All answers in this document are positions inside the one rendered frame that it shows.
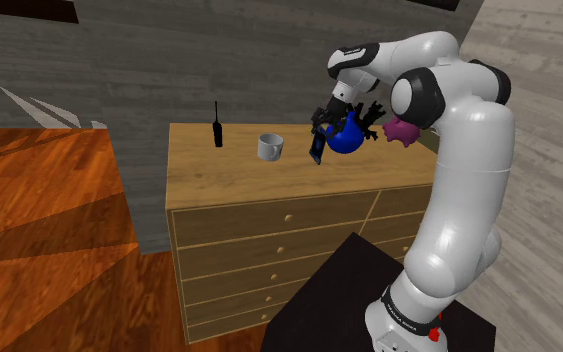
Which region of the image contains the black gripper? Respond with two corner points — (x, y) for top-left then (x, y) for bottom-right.
(310, 94), (351, 137)

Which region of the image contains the blue round vase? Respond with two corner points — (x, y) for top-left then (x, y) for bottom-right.
(324, 110), (366, 156)

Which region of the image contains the dark blue phone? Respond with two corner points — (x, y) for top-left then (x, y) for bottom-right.
(308, 131), (327, 166)

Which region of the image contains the black branching figure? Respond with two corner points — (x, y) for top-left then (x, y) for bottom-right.
(353, 100), (387, 142)

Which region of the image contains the grey mug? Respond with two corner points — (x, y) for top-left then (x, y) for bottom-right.
(256, 133), (285, 163)

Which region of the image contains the purple pig figure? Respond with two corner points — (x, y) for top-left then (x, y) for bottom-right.
(382, 115), (422, 149)

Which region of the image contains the wooden chest of drawers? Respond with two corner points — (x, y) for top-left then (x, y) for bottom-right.
(165, 121), (441, 345)

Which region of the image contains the black walkie-talkie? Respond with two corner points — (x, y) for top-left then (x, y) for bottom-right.
(212, 100), (224, 148)

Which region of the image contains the black robot stand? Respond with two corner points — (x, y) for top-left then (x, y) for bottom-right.
(259, 231), (497, 352)

